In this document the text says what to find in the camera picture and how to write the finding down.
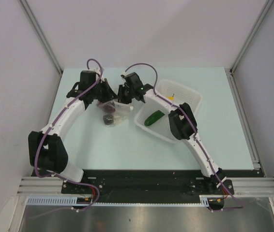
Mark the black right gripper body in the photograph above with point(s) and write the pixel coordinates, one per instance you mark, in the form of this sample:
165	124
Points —
129	89

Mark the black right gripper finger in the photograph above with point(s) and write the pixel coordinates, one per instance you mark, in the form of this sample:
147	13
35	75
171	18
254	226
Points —
129	96
121	93

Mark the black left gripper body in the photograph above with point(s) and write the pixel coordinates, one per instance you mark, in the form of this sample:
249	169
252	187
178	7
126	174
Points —
101	92

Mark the clear zip top bag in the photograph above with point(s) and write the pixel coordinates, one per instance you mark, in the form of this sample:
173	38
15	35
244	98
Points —
122	112

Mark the dark round fake fruit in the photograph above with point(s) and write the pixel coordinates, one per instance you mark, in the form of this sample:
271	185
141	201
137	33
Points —
108	119

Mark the green fake vegetable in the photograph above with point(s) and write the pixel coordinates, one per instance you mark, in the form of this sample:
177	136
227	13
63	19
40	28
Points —
154	117

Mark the dark purple fake grapes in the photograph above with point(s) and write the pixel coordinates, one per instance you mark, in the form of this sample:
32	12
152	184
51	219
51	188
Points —
108	107

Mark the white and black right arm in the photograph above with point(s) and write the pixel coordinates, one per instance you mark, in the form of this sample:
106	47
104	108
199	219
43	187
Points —
182	123

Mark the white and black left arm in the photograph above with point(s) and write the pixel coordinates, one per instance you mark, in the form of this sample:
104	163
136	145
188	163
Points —
46	149

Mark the white perforated plastic basket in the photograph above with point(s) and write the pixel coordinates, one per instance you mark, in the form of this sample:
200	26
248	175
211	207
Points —
181	93

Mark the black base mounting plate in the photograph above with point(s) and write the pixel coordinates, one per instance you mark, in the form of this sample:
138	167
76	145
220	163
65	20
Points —
146	180

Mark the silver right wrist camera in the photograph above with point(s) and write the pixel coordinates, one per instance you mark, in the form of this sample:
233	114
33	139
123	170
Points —
123	75

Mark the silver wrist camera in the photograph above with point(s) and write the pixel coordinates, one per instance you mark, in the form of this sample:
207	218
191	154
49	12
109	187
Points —
99	70
123	75

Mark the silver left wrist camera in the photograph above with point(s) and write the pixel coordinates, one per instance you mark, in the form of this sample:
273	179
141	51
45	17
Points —
99	70

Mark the aluminium left corner post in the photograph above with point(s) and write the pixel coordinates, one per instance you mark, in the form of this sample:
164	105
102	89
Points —
40	35

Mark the aluminium corner post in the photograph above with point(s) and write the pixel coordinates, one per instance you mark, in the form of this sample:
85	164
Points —
40	35
252	34

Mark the white slotted cable duct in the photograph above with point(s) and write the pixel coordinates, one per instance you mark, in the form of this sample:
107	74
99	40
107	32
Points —
79	202

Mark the aluminium front frame rail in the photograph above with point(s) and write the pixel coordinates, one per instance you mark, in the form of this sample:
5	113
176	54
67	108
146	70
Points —
243	186

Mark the aluminium right corner post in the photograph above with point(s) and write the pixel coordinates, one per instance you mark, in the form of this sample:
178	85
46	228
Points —
252	34

